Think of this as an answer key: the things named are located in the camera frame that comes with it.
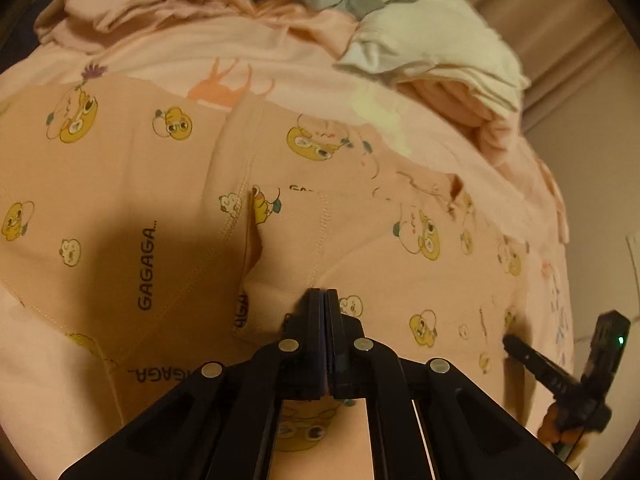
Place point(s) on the person's right hand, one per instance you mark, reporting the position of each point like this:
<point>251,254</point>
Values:
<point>550,422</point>

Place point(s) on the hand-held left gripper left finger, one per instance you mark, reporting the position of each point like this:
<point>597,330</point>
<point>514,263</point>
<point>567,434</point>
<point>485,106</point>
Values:
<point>318,320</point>

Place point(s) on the pink animal print bedsheet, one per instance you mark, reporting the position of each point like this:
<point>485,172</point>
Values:
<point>165,62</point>

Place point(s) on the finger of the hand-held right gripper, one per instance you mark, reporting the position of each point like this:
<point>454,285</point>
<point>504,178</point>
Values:
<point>540,362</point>

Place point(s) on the beige curtain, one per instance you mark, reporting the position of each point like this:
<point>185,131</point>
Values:
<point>550,15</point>

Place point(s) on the peach cloth under cream cloth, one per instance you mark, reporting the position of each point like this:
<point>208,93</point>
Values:
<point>465,110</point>

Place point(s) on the peach duck print garment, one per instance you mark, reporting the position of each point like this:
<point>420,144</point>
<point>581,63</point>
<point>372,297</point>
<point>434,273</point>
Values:
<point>150,200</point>

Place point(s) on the pink crumpled cloth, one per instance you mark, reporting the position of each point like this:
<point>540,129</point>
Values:
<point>150,5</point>

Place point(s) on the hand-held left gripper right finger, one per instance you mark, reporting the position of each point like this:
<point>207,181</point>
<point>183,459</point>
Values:
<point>331,330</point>

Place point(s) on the cream folded cloth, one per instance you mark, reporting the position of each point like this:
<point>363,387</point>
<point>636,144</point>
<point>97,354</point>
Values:
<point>450,25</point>

